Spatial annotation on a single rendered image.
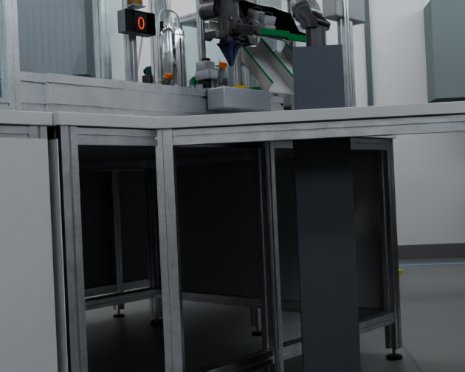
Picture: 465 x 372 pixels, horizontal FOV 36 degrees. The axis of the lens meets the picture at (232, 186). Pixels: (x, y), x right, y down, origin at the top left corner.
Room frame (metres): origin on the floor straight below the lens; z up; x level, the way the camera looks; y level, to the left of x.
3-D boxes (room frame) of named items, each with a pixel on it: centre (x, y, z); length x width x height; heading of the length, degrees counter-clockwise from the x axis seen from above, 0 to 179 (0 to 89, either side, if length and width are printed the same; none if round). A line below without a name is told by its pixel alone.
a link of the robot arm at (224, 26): (2.25, -0.01, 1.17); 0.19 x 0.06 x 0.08; 138
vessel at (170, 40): (3.31, 0.26, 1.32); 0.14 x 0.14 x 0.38
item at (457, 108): (2.12, -0.26, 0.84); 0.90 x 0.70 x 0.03; 85
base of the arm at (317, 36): (2.08, -0.26, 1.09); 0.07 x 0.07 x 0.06; 85
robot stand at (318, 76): (2.08, -0.26, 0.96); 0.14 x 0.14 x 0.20; 85
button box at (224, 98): (2.12, -0.03, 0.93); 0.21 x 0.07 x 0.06; 138
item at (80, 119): (2.62, 0.40, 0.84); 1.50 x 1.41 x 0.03; 138
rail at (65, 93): (2.02, 0.14, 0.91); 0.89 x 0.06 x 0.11; 138
